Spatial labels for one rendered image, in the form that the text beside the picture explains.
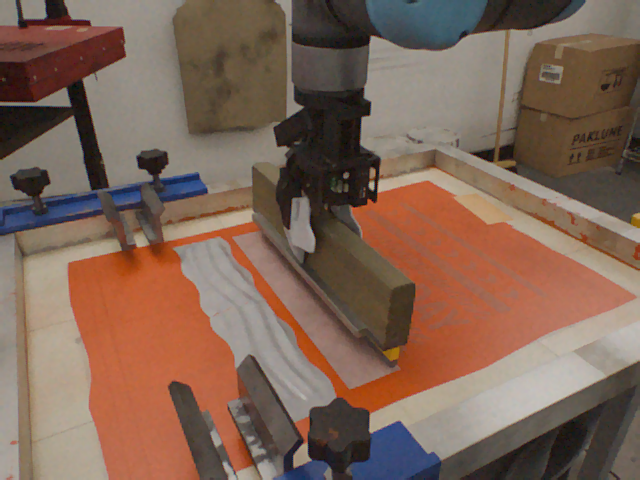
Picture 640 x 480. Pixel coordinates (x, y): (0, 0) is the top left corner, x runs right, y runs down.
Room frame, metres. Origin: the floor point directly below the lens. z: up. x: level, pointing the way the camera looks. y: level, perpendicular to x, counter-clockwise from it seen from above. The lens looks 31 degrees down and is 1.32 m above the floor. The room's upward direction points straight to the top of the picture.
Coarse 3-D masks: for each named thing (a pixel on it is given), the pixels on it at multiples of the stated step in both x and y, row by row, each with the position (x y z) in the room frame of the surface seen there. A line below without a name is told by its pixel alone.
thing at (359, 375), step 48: (480, 240) 0.64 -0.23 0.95; (528, 240) 0.64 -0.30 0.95; (576, 288) 0.52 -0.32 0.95; (192, 336) 0.43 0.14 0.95; (336, 336) 0.43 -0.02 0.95; (480, 336) 0.43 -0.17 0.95; (528, 336) 0.43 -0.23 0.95; (96, 384) 0.36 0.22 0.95; (144, 384) 0.36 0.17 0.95; (192, 384) 0.36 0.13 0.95; (336, 384) 0.36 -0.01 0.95; (384, 384) 0.36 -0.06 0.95; (432, 384) 0.36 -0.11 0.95; (144, 432) 0.30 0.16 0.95
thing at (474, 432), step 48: (432, 144) 0.96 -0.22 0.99; (240, 192) 0.75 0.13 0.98; (528, 192) 0.73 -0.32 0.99; (0, 240) 0.58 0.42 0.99; (48, 240) 0.62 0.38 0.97; (624, 240) 0.59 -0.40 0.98; (0, 288) 0.47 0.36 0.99; (0, 336) 0.39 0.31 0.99; (624, 336) 0.39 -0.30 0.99; (0, 384) 0.33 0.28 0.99; (528, 384) 0.32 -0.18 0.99; (576, 384) 0.33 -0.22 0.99; (624, 384) 0.35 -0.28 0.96; (0, 432) 0.27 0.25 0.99; (432, 432) 0.27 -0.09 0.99; (480, 432) 0.27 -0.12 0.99; (528, 432) 0.29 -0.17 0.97
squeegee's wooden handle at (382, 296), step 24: (264, 168) 0.67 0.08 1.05; (264, 192) 0.65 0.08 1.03; (264, 216) 0.65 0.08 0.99; (312, 216) 0.53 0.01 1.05; (336, 240) 0.47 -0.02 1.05; (360, 240) 0.47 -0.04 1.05; (312, 264) 0.51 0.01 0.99; (336, 264) 0.47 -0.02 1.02; (360, 264) 0.43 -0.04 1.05; (384, 264) 0.42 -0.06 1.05; (336, 288) 0.46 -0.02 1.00; (360, 288) 0.42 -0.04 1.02; (384, 288) 0.39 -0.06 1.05; (408, 288) 0.39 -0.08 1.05; (360, 312) 0.42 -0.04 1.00; (384, 312) 0.38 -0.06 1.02; (408, 312) 0.39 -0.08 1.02; (384, 336) 0.38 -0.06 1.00
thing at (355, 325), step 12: (252, 216) 0.66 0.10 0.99; (264, 228) 0.62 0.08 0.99; (276, 240) 0.58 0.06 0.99; (288, 252) 0.55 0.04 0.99; (300, 264) 0.52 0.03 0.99; (312, 276) 0.50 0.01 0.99; (324, 288) 0.47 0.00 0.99; (324, 300) 0.46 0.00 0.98; (336, 300) 0.45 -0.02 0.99; (336, 312) 0.43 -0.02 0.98; (348, 312) 0.43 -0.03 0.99; (348, 324) 0.41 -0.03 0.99; (360, 324) 0.41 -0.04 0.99; (360, 336) 0.40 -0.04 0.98
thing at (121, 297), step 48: (384, 192) 0.81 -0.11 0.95; (432, 192) 0.81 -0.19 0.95; (192, 240) 0.64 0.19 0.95; (240, 240) 0.64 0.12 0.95; (96, 288) 0.52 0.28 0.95; (144, 288) 0.52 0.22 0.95; (192, 288) 0.52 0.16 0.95; (288, 288) 0.52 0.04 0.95; (96, 336) 0.43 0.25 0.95; (144, 336) 0.43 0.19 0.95
